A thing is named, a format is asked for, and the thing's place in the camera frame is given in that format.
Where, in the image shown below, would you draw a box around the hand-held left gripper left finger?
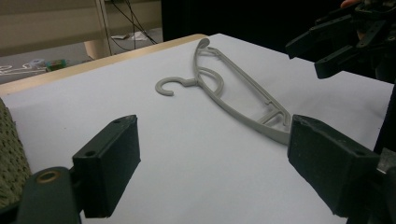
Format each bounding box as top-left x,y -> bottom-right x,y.
72,114 -> 142,218

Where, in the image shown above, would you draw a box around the black curtain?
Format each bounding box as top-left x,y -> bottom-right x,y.
161,0 -> 353,54

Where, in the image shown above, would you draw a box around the white table mat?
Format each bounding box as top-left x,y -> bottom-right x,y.
0,33 -> 395,224

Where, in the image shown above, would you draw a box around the clear plastic bag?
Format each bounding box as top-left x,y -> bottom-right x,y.
111,31 -> 149,42

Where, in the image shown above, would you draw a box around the hanging black cables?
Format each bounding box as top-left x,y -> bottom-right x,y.
104,0 -> 158,50

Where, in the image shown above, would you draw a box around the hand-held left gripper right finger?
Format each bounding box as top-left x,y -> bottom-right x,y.
287,114 -> 381,218

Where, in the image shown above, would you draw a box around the grey plastic hanger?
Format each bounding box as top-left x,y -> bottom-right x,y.
154,37 -> 293,146

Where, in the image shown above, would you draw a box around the green woven basket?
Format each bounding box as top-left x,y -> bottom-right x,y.
0,97 -> 33,209

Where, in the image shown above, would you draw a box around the beige wooden shelf unit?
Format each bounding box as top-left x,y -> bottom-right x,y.
0,0 -> 163,60

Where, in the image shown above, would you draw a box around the white wire hangers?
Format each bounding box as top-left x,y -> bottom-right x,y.
0,59 -> 46,77

